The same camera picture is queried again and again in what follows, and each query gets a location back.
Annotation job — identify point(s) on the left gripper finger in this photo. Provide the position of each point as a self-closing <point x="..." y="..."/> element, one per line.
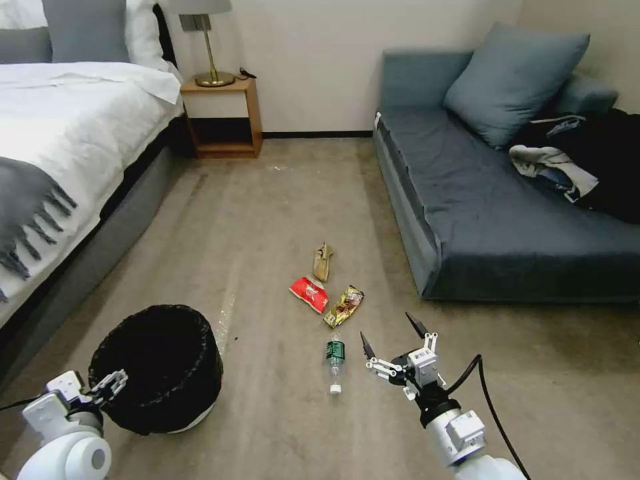
<point x="111" y="382"/>

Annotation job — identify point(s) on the gold brown snack wrapper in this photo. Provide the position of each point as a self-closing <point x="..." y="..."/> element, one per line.
<point x="344" y="306"/>

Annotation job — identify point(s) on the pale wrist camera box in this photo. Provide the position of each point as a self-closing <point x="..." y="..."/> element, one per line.
<point x="421" y="365"/>
<point x="64" y="386"/>

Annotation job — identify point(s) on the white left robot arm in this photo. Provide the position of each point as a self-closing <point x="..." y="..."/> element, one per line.
<point x="60" y="450"/>

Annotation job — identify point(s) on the blue grey cushion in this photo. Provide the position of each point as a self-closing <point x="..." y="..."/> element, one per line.
<point x="515" y="85"/>

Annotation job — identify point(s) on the grey upholstered bed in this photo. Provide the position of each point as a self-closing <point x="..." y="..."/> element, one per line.
<point x="125" y="200"/>

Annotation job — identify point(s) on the clear bottle with green label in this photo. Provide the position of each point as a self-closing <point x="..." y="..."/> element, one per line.
<point x="335" y="360"/>

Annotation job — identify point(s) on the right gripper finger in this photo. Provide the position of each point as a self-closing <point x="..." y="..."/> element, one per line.
<point x="385" y="369"/>
<point x="431" y="344"/>

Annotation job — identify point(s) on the white pillow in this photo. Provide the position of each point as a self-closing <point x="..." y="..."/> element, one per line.
<point x="20" y="12"/>
<point x="145" y="35"/>

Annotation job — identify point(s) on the crumpled tan paper bag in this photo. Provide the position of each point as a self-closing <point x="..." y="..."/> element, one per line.
<point x="323" y="263"/>

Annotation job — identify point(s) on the wooden nightstand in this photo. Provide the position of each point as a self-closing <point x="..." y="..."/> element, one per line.
<point x="252" y="115"/>

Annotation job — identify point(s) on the black garment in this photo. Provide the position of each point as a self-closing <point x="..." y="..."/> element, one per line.
<point x="610" y="165"/>

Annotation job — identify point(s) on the small grey pillow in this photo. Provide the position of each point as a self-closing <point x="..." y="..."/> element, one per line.
<point x="25" y="46"/>

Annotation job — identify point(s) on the blue grey sofa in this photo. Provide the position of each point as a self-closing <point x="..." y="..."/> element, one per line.
<point x="475" y="215"/>

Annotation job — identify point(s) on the grey fringed throw blanket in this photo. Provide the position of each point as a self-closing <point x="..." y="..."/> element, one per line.
<point x="20" y="200"/>

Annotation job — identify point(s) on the grey wall socket panel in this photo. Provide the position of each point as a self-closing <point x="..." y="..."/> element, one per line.
<point x="192" y="22"/>

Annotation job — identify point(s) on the white bin with black bag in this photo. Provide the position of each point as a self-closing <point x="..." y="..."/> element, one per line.
<point x="160" y="360"/>

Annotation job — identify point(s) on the red snack packet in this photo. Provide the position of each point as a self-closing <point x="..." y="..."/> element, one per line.
<point x="309" y="294"/>

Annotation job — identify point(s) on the white duvet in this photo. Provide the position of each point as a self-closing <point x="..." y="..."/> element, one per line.
<point x="85" y="130"/>

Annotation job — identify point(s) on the large grey pillow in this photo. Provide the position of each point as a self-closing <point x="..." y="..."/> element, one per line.
<point x="85" y="30"/>

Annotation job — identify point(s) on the brass table lamp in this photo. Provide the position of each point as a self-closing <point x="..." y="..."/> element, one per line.
<point x="214" y="77"/>

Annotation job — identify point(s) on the grey white garment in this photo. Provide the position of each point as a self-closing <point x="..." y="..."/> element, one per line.
<point x="540" y="157"/>

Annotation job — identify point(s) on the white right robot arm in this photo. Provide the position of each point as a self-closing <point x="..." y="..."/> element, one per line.
<point x="465" y="445"/>

